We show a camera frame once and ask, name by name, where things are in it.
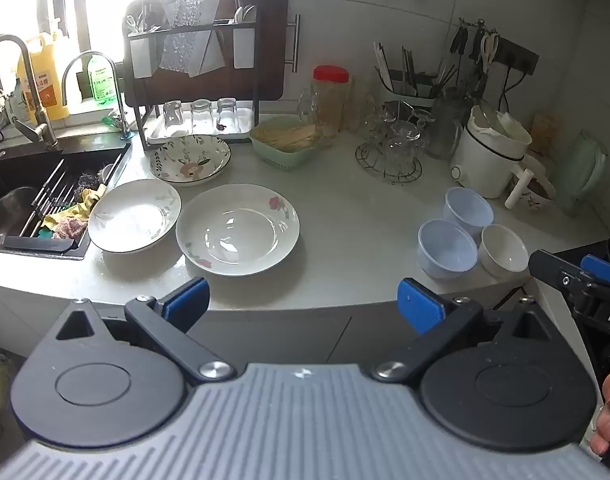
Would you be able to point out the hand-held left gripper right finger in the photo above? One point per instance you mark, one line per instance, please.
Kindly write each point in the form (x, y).
(419, 306)

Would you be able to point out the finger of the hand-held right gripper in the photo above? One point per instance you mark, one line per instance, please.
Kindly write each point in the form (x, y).
(555, 270)
(602, 270)

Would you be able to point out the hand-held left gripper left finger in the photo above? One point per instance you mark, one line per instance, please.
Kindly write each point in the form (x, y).
(187, 301)

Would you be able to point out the white bowl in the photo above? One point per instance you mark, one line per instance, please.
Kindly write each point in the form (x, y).
(505, 252)

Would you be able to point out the pale blue bowl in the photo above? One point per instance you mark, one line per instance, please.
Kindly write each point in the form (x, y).
(467, 207)
(447, 250)

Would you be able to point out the white plate pink flower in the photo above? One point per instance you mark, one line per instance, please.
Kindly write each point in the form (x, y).
(237, 230)

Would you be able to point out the white plate dark rim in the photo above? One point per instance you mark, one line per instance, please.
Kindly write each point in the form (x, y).
(135, 215)

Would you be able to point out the floral deep bowl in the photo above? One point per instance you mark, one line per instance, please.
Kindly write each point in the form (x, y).
(190, 160)

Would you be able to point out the person's right hand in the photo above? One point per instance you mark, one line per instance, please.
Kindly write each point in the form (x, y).
(605, 430)

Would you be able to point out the small floral bowl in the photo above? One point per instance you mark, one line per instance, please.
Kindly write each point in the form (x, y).
(542, 192)

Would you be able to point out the green kettle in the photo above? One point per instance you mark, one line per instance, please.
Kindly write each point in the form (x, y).
(580, 170)

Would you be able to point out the grey base cabinet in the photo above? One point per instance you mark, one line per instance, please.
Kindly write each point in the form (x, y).
(295, 325)

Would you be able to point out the white rice cooker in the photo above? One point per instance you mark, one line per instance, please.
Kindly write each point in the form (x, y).
(480, 160)

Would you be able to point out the pink cloth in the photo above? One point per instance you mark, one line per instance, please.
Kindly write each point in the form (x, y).
(70, 229)

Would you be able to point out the yellow cloth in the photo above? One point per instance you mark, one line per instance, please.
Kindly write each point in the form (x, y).
(87, 200)

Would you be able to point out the steel wool scrubber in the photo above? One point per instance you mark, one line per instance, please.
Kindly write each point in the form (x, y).
(87, 181)

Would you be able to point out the cluster of glass cups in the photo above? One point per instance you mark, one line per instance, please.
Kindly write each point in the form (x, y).
(400, 145)

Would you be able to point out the green plastic basket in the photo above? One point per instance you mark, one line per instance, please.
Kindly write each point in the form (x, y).
(285, 160)

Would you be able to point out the teal suction base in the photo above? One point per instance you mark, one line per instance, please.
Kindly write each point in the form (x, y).
(126, 135)

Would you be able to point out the clear drinking glass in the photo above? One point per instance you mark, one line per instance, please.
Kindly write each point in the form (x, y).
(202, 116)
(173, 116)
(226, 115)

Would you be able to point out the white drain tray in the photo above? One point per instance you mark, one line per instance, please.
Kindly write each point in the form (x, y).
(247, 122)

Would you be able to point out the dried noodles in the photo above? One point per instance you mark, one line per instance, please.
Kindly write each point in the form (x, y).
(287, 137)

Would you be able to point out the steel basin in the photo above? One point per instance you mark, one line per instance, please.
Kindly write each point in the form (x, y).
(10, 210)

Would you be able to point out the black dish rack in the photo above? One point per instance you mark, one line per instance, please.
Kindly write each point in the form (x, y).
(257, 110)

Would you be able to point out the small steel faucet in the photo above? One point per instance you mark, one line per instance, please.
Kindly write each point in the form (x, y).
(120, 105)

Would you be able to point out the white chopstick holder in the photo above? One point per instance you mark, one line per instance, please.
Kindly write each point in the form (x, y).
(400, 91)

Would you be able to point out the black sink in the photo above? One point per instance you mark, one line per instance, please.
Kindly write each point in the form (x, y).
(15, 160)

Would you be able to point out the red lid plastic jar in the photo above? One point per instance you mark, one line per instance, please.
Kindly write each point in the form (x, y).
(331, 95)

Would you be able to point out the hanging scissors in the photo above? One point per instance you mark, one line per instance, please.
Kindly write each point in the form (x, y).
(490, 50)

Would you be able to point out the textured glass pitcher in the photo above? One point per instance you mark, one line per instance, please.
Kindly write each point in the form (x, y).
(307, 105)

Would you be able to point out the green detergent bottle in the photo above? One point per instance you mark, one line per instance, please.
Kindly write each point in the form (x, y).
(101, 82)

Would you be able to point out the bundle of chopsticks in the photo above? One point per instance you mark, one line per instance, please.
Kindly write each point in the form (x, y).
(385, 67)

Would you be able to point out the white utensil caddy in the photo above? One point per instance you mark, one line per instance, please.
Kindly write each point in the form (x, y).
(245, 47)
(140, 57)

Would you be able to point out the yellow oil bottle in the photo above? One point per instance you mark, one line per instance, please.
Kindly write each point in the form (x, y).
(50, 85)

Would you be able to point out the large steel faucet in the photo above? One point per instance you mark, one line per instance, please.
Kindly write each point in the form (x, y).
(35, 90)

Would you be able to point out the brown cutting board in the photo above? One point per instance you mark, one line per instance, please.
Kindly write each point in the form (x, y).
(272, 50)

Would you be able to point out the white patterned cloth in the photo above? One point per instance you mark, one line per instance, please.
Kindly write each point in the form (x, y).
(190, 35)

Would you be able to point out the black hook rail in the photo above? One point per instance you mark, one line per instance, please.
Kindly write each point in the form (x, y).
(522, 57)

